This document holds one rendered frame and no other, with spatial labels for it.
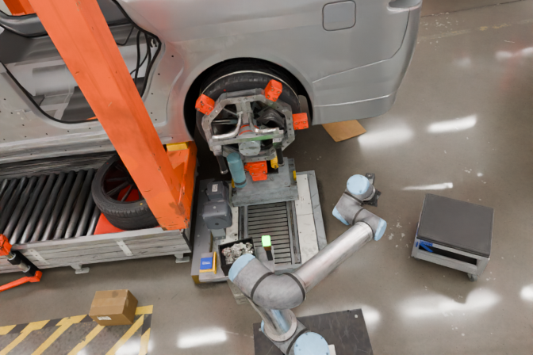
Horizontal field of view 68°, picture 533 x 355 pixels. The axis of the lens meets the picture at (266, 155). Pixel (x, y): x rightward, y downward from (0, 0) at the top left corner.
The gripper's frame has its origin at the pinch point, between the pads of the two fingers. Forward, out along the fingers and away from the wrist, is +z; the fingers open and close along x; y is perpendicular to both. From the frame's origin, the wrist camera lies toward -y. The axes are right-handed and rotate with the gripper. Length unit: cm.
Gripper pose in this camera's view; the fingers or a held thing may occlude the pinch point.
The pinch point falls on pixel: (374, 195)
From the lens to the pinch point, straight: 212.4
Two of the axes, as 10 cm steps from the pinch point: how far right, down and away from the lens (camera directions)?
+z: 4.4, 2.9, 8.5
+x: 8.8, 0.3, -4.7
